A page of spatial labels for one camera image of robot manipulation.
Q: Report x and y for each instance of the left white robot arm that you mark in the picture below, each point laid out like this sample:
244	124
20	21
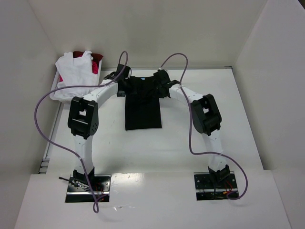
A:
83	121

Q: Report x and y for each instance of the red t shirt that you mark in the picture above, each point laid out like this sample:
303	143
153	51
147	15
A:
79	68

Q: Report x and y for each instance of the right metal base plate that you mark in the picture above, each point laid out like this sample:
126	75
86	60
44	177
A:
207	190

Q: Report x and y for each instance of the metal base plate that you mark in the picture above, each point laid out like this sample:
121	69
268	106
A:
78	192
207	190

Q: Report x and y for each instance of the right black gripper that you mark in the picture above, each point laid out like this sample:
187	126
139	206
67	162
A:
163	88

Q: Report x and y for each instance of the white t shirt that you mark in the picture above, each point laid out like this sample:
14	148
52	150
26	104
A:
74	76

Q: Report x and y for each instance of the white plastic laundry basket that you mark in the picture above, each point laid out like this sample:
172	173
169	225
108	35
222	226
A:
57	93

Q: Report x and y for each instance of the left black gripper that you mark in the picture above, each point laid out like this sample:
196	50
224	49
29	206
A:
121	88

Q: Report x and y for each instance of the grey slotted rail bracket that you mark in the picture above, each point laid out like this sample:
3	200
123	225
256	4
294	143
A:
44	166

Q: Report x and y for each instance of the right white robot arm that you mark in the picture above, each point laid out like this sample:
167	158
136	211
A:
205	119

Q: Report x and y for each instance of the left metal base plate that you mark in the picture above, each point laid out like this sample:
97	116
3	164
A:
78	192

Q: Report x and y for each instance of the aluminium table edge rail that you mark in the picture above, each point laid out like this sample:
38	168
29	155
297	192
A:
173	68

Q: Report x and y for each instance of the black t shirt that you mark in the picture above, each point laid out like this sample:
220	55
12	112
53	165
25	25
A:
142	105

